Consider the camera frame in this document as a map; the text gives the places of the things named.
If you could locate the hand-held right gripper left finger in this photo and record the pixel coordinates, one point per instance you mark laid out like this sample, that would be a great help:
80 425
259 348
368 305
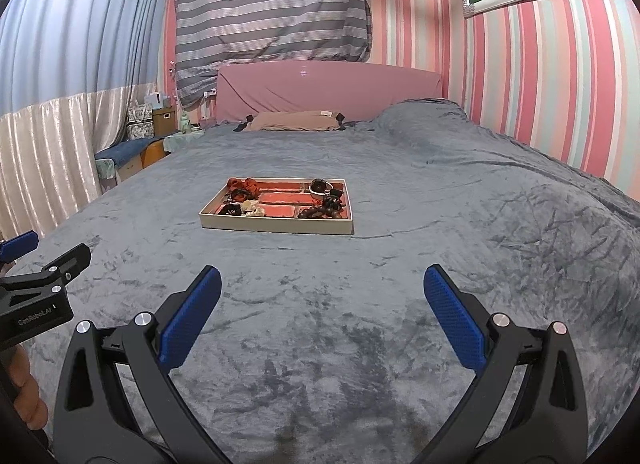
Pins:
192 314

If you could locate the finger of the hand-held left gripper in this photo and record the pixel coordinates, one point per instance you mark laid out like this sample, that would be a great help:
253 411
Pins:
20 245
70 259

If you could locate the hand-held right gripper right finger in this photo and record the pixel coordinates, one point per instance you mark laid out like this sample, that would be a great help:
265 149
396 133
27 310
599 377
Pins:
455 319

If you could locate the jewelry tray with red lining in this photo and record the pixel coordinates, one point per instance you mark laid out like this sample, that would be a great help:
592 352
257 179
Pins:
275 225

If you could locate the person's left hand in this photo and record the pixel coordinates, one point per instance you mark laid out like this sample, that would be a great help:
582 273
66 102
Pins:
25 389

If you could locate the teal floral fabric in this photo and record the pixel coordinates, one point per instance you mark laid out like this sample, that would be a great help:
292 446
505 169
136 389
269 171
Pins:
106 174

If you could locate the cream shiny curtain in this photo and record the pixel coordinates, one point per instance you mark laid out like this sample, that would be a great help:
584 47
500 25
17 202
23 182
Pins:
50 158

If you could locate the blue folded cloth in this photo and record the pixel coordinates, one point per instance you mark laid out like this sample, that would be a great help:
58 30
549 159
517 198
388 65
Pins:
127 149

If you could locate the orange chair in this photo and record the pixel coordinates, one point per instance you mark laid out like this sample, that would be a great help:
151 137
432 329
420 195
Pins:
152 156

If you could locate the red scrunchie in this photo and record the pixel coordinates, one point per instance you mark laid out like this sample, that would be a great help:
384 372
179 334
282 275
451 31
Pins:
242 186

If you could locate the floral storage box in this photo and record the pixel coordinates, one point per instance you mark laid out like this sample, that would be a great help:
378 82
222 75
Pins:
140 123

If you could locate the light green cloth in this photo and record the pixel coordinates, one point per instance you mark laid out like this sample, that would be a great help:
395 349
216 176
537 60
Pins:
182 139

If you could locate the brown cardboard box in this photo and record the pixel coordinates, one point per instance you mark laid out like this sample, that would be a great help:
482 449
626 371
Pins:
163 121

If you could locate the green bottle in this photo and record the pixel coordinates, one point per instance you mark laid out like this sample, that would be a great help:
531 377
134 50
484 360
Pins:
185 122

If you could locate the small dark item in tray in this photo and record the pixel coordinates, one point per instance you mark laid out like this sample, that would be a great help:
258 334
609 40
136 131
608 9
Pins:
320 187

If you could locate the small white box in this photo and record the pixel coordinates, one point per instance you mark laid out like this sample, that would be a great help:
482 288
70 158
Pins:
156 100

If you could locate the tan pillow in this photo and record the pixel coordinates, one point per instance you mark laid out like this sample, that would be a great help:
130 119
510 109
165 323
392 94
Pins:
295 121

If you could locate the blue curtain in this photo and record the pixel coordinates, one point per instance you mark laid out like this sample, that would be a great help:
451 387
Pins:
75 18

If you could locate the pink headboard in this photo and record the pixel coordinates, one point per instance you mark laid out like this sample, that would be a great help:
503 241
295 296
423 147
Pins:
325 91

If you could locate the grey striped hanging sheet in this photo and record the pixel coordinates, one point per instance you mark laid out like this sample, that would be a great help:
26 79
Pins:
270 3

